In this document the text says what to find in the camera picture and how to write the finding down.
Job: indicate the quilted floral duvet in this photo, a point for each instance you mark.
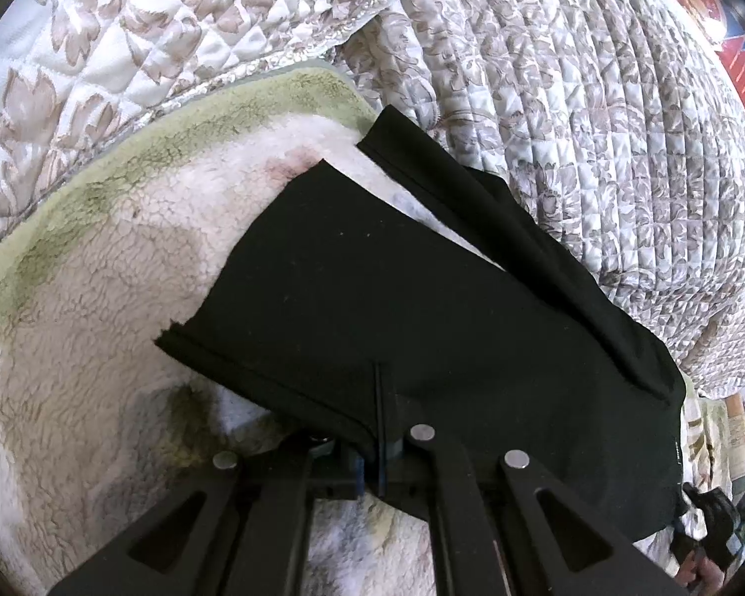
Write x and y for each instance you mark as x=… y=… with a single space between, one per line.
x=596 y=136

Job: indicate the floral fleece blanket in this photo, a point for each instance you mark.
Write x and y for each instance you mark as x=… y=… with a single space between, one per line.
x=99 y=323

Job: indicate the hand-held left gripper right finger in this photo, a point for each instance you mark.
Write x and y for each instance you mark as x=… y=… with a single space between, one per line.
x=447 y=478

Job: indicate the black pants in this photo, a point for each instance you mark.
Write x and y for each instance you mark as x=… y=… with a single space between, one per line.
x=379 y=292

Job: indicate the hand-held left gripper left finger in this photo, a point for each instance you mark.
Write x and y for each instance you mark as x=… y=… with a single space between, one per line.
x=332 y=472

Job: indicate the quilted floral bed cover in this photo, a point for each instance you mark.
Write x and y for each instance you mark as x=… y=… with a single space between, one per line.
x=99 y=43

